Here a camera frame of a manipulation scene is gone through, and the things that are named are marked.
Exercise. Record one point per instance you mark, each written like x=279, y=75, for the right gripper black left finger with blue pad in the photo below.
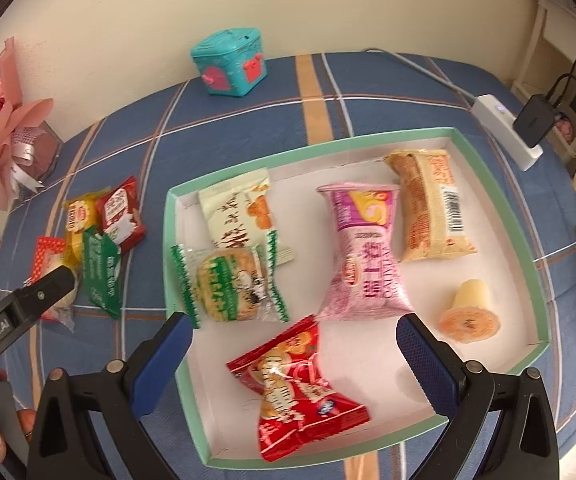
x=65, y=444

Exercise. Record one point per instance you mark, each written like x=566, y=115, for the red candy snack pack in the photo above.
x=299, y=405

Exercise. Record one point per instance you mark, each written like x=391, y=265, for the blue plaid tablecloth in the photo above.
x=182, y=132

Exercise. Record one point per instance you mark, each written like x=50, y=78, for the pink cake snack pack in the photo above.
x=366, y=284

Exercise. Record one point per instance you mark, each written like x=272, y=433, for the red clear bun pack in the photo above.
x=48, y=255

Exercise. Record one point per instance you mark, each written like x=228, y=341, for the pink flower bouquet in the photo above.
x=28, y=146

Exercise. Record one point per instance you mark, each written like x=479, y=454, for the black charger adapter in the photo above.
x=541, y=112

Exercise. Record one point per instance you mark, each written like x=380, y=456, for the white orange snack pack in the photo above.
x=236, y=210

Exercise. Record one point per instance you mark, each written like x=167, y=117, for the white power strip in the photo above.
x=489, y=111

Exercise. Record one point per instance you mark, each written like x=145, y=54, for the beige orange barcode snack pack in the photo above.
x=433, y=220

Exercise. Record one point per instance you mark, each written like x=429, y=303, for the green white cookie pack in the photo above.
x=230, y=284

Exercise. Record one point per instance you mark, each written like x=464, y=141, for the teal toy box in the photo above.
x=231, y=62

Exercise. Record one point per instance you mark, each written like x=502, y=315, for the person's left hand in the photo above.
x=26, y=418

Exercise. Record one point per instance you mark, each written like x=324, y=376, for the dark red milk pack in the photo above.
x=119, y=215

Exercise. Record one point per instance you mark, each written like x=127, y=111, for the white tray green rim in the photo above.
x=360, y=359

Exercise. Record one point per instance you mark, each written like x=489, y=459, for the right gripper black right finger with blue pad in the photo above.
x=523, y=444

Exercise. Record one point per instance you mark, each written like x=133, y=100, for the yellow cake pack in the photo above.
x=81, y=213

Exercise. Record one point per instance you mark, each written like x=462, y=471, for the green snack pack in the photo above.
x=101, y=271

